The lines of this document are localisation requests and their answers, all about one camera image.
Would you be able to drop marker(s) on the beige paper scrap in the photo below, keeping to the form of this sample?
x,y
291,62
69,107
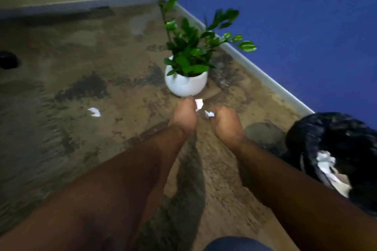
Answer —
x,y
344,186

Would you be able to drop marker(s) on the black bin with liner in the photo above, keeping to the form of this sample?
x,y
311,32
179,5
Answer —
x,y
338,130

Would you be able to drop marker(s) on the green potted plant white pot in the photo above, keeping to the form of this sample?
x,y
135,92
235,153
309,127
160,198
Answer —
x,y
185,86

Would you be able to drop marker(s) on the blue shorts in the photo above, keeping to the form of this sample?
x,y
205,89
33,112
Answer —
x,y
238,245

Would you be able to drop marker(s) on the person's left forearm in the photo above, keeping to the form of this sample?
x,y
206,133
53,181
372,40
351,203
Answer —
x,y
117,186

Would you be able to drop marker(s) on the person's left hand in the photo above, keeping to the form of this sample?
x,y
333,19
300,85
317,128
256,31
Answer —
x,y
184,115

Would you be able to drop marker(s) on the black chair caster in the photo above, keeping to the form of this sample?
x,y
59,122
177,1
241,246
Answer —
x,y
8,60

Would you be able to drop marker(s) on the grey baseboard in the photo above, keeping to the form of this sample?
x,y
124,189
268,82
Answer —
x,y
59,6

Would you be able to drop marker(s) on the white baseboard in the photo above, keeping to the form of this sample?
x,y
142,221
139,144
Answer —
x,y
265,78

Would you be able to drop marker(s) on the small curled white paper scrap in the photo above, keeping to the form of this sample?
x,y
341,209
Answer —
x,y
94,112

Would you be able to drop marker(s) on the person's right forearm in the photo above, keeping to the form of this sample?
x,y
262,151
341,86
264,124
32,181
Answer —
x,y
294,195

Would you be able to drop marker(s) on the person's right hand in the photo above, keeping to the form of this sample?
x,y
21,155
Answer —
x,y
225,125

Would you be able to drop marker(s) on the small bunch of paper scraps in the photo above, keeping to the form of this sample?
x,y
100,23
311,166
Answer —
x,y
325,162

